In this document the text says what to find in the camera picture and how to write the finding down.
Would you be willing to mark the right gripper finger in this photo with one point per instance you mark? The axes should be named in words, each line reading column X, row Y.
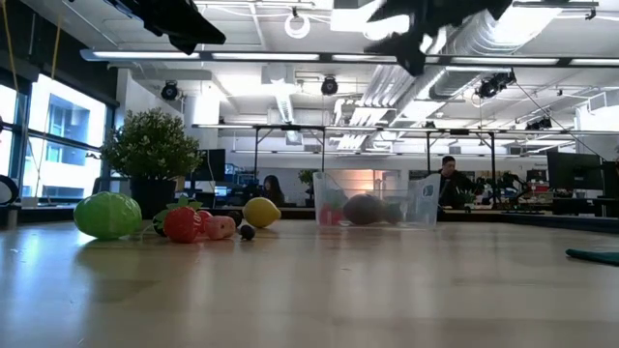
column 417, row 58
column 387, row 47

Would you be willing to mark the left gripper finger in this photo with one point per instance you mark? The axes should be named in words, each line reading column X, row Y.
column 198, row 17
column 200, row 36

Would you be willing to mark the clear plastic tupperware container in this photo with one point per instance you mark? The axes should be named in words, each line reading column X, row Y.
column 329, row 186

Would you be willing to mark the brown toy kiwi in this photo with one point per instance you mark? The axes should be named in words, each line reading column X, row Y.
column 363, row 210

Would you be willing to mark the small red toy tomato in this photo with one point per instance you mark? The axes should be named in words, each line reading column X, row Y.
column 205, row 220

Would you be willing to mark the dark maroon toy blackberry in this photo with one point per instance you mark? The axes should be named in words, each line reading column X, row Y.
column 235, row 218

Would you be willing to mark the small dark toy blueberry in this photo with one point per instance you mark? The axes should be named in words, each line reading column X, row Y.
column 247, row 232

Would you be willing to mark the green toy lime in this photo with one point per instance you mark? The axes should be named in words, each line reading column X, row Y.
column 107, row 216

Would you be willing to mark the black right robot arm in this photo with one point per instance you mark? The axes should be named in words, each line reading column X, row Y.
column 479, row 8

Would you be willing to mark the overhead light bar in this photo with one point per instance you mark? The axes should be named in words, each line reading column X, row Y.
column 205, row 56

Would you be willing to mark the black ceiling spotlight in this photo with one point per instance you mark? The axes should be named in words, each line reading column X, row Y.
column 169, row 90
column 329, row 86

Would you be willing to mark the potted green plant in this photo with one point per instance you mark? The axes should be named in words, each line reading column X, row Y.
column 150, row 145

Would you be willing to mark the small dark monitor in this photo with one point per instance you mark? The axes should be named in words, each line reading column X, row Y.
column 213, row 164

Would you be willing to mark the person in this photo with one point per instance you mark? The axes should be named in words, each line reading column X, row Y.
column 452, row 186
column 273, row 191

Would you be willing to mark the background green plant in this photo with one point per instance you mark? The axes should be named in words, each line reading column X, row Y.
column 305, row 178

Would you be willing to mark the salmon pink toy piece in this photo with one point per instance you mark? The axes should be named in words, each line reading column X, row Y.
column 221, row 228

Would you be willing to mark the large dark monitor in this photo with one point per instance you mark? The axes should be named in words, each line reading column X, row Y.
column 574, row 171

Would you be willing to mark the black round toy berry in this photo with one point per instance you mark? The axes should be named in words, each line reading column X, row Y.
column 158, row 227

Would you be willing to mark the dark green cloth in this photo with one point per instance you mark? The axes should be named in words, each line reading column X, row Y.
column 597, row 257

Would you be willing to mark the black ceiling-mounted camera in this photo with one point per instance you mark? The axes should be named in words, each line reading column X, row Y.
column 491, row 87

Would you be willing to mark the black metal stand frame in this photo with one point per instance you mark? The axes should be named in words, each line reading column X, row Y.
column 290, row 127
column 459, row 131

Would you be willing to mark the black aluminium table frame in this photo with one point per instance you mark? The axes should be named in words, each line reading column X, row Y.
column 570, row 222

